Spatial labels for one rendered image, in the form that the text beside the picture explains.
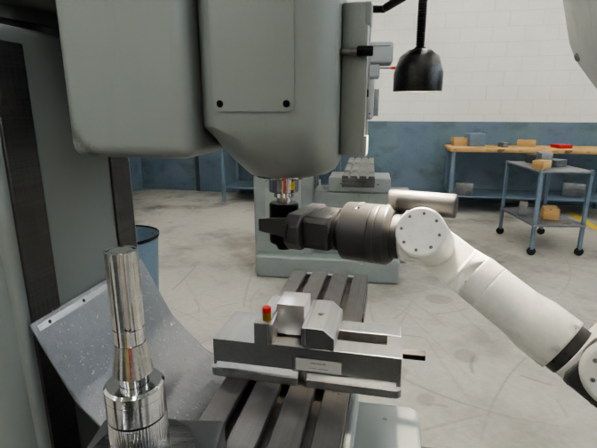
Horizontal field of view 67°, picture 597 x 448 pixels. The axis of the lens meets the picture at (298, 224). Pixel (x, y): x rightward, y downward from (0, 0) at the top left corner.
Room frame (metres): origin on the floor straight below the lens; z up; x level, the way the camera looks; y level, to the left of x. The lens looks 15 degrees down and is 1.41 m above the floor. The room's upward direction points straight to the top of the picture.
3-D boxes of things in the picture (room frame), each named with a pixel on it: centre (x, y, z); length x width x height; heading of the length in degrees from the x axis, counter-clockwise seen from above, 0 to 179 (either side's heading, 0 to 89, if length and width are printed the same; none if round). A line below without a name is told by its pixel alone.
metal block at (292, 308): (0.78, 0.01, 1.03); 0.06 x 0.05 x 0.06; 168
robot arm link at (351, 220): (0.67, -0.06, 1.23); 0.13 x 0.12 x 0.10; 153
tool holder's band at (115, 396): (0.32, 0.13, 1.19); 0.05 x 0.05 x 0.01
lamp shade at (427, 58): (0.70, -0.18, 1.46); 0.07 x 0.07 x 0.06
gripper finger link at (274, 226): (0.68, 0.04, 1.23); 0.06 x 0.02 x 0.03; 63
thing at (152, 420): (0.32, 0.13, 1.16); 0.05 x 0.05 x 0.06
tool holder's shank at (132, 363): (0.32, 0.13, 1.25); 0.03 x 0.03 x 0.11
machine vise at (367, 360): (0.78, -0.02, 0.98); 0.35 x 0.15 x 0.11; 78
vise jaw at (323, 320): (0.77, -0.05, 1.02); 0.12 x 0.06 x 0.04; 168
